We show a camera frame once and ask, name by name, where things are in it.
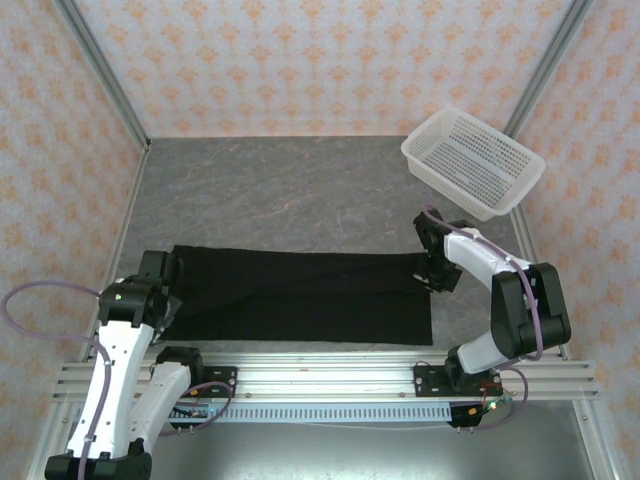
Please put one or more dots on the black t-shirt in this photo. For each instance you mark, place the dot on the black t-shirt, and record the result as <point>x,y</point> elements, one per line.
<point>300,300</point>

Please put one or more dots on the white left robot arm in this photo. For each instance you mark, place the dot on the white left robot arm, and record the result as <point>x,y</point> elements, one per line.
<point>115,370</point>

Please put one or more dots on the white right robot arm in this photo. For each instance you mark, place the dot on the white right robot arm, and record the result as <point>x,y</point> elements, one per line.
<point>475,255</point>

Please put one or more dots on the white perforated plastic basket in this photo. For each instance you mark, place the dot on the white perforated plastic basket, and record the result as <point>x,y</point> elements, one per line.
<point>475,160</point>

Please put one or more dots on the small circuit board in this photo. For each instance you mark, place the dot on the small circuit board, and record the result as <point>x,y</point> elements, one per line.
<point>197,413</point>
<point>492,404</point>

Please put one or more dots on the aluminium table side rail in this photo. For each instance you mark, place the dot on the aluminium table side rail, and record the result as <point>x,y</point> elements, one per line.
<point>526,237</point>

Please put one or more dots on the aluminium mounting rail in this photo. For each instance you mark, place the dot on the aluminium mounting rail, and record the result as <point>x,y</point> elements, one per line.
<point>325,375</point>

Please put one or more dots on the aluminium frame post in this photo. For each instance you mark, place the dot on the aluminium frame post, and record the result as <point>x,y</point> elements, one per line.
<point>100,70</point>
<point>545,65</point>

